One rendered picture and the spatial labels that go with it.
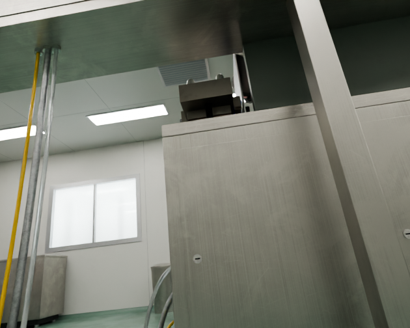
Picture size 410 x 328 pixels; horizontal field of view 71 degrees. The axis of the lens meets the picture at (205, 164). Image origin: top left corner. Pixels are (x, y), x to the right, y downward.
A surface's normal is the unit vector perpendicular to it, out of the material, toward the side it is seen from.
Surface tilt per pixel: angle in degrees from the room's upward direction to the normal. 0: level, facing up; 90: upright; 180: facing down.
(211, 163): 90
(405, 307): 90
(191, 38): 180
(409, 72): 90
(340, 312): 90
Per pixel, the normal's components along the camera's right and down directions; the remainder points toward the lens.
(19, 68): 0.11, 0.93
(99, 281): -0.11, -0.33
